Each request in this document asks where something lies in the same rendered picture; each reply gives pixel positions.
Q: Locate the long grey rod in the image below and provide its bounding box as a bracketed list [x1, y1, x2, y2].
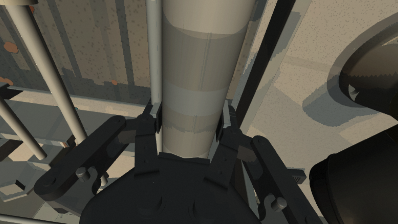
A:
[4, 0, 89, 145]

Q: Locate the short grey rod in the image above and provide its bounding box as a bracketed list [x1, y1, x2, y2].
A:
[0, 95, 48, 161]

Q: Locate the dark grey ribbed tab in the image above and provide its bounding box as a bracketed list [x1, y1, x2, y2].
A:
[286, 167, 308, 185]

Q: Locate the grey machine frame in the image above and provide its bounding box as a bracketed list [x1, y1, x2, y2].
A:
[0, 81, 153, 219]

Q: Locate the thin grey rod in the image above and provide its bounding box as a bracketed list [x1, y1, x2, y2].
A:
[145, 0, 164, 154]

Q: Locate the black bar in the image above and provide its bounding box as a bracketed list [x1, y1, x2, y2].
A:
[234, 0, 297, 126]

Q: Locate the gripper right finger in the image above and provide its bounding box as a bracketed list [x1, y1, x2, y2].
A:
[204, 104, 325, 224]

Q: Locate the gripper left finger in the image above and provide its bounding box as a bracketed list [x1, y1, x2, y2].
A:
[33, 100, 164, 204]

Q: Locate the beige roller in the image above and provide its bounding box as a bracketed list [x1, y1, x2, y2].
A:
[161, 0, 258, 160]

